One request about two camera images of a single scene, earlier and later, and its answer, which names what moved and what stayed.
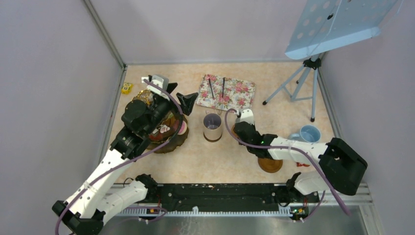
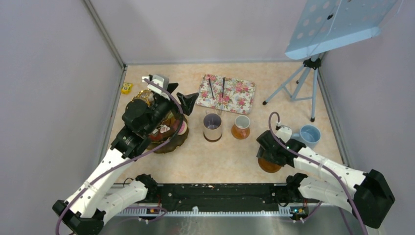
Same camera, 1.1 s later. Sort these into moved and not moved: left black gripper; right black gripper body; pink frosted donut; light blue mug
Moved: right black gripper body
Not moved: light blue mug; pink frosted donut; left black gripper
